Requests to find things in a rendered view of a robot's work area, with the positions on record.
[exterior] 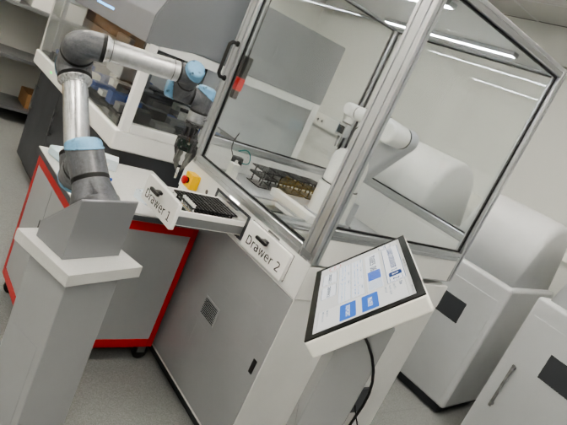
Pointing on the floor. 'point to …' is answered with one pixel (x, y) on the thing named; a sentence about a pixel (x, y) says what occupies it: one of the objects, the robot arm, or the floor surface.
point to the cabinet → (250, 341)
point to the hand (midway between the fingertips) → (179, 167)
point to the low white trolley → (158, 235)
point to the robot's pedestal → (53, 330)
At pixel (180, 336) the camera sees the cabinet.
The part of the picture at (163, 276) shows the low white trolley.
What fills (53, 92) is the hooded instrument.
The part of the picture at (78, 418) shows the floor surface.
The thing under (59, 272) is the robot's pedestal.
